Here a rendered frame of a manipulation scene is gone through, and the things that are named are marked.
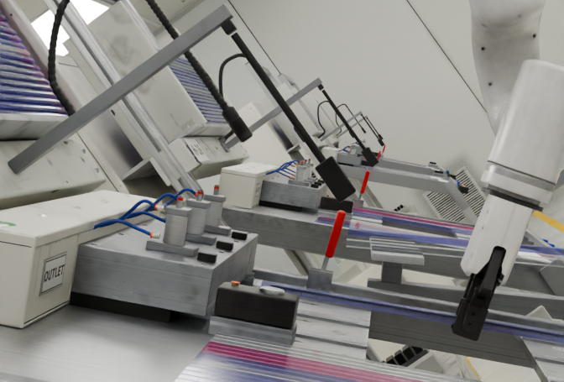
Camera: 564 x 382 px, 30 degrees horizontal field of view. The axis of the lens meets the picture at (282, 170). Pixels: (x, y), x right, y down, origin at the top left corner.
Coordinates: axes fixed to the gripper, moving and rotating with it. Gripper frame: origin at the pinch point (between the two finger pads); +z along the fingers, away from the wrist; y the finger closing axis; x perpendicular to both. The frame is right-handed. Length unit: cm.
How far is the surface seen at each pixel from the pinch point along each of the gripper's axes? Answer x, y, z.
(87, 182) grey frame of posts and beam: -50, -4, 0
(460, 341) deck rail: 0.9, -8.1, 4.2
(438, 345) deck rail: -1.5, -8.1, 5.6
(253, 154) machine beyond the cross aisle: -82, -440, 17
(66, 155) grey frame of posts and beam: -54, -3, -2
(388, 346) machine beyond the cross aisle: 20, -440, 91
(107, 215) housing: -41.4, 17.9, -0.1
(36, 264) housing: -41, 39, 2
